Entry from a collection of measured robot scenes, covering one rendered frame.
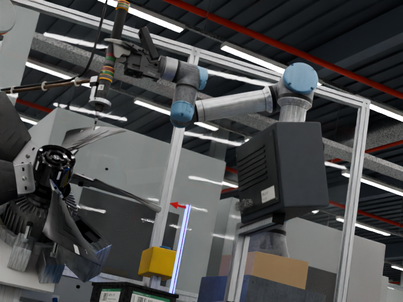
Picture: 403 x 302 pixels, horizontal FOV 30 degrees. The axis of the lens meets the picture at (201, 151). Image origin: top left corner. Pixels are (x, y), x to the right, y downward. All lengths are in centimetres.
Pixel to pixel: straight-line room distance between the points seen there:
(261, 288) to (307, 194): 76
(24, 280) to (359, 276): 469
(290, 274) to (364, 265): 430
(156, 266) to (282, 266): 44
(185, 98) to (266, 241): 54
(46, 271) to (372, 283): 479
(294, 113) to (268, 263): 50
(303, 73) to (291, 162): 91
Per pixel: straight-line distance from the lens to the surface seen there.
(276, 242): 249
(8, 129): 242
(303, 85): 249
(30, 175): 230
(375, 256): 680
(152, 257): 258
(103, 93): 241
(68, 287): 301
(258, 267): 237
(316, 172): 165
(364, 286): 671
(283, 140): 163
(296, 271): 246
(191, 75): 248
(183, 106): 244
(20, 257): 228
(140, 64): 245
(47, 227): 205
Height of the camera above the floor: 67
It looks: 17 degrees up
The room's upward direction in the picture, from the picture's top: 11 degrees clockwise
